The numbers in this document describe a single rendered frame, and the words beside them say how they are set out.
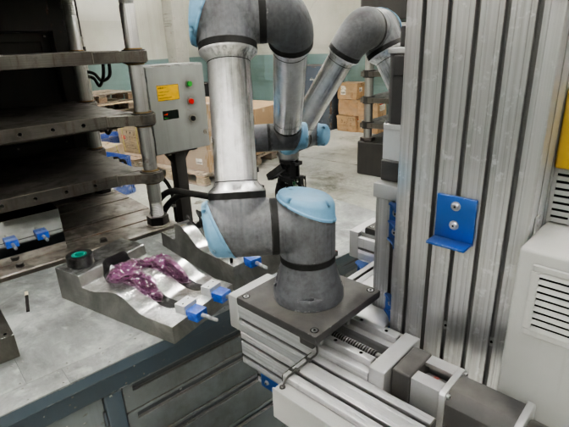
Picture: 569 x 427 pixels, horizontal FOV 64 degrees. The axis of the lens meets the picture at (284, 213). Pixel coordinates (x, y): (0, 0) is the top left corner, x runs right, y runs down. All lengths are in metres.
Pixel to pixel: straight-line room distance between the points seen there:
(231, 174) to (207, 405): 0.96
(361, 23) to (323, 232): 0.65
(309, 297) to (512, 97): 0.51
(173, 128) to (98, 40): 6.71
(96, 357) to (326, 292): 0.67
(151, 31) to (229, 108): 8.59
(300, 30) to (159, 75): 1.30
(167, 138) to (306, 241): 1.44
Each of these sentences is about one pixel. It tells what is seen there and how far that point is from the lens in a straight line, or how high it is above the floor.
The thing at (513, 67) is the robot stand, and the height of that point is 1.50.
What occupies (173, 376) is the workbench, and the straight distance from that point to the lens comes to 1.50.
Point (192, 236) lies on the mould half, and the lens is 1.66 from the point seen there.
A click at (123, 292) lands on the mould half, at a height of 0.90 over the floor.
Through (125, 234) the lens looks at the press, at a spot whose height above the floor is 0.79.
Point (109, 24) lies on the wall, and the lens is 9.01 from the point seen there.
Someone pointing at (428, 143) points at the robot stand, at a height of 1.37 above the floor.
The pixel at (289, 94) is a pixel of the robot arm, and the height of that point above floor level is 1.43.
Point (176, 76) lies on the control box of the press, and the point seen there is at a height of 1.42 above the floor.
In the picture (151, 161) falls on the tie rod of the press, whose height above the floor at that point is 1.09.
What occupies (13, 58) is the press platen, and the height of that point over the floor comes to 1.53.
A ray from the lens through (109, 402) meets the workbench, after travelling 1.42.
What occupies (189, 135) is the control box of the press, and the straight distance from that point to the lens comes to 2.27.
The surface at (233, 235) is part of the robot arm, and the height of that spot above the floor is 1.21.
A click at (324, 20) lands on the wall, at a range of 8.90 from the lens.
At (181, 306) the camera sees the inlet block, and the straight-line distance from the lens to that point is 1.30.
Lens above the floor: 1.55
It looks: 21 degrees down
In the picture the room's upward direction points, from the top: 2 degrees counter-clockwise
